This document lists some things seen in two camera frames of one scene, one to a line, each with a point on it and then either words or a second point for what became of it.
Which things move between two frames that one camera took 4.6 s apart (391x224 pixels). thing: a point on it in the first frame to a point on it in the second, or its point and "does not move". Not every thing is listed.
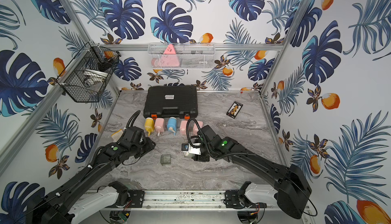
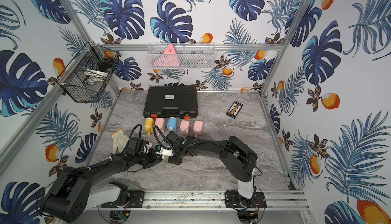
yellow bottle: [149, 125] does not move
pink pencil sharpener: [195, 129] does not move
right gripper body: [205, 153] to [174, 159]
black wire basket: [88, 73] does not move
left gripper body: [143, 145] to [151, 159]
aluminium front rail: [174, 200] does not move
